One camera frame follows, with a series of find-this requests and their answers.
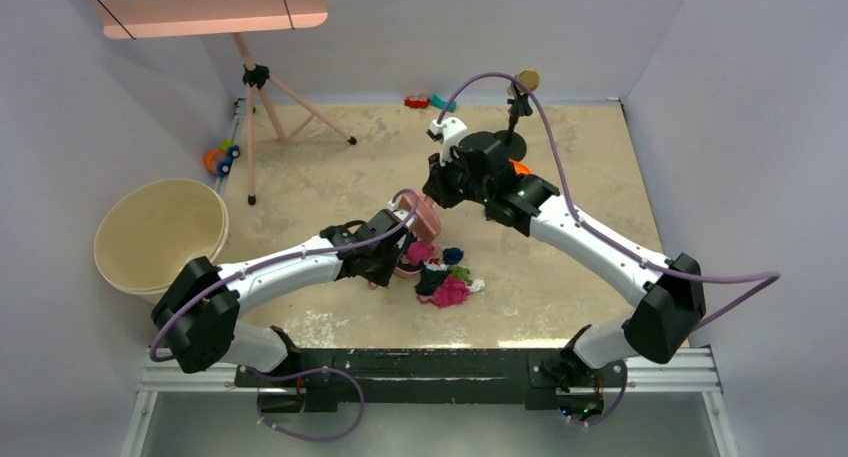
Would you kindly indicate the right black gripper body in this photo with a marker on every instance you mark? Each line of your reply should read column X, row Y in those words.
column 453, row 184

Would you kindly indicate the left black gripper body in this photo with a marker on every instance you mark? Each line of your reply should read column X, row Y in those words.
column 384, row 261

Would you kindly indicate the pink hand brush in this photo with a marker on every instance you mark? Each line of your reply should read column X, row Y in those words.
column 429, row 227

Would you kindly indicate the green paper scrap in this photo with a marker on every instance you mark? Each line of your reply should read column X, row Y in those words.
column 462, row 274

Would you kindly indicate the small white paper scrap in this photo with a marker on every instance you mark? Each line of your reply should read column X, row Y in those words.
column 476, row 285

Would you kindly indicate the pink dustpan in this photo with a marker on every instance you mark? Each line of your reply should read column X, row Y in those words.
column 404, row 270

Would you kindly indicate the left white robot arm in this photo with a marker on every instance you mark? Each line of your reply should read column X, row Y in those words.
column 199, row 316

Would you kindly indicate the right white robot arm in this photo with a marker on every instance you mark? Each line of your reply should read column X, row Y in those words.
column 666, row 308

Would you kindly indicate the orange horseshoe toy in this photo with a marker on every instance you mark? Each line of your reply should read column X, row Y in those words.
column 520, row 168

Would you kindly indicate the black stand gold microphone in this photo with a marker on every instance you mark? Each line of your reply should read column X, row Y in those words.
column 519, row 107

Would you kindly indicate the teal curved toy piece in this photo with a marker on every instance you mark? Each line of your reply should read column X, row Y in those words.
column 443, row 104

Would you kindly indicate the red toy block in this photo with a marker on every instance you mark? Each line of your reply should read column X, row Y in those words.
column 417, row 101

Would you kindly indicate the orange blue toy car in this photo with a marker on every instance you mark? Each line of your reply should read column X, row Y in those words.
column 219, row 161

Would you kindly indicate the beige round bucket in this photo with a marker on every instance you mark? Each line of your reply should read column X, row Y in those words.
column 146, row 238

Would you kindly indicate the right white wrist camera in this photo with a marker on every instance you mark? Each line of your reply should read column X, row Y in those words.
column 449, row 133

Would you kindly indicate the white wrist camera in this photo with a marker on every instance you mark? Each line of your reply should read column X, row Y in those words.
column 402, row 209
column 449, row 133

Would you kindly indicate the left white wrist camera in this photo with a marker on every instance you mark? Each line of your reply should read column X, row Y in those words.
column 402, row 209

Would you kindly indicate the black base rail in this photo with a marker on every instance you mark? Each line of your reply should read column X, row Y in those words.
column 320, row 380

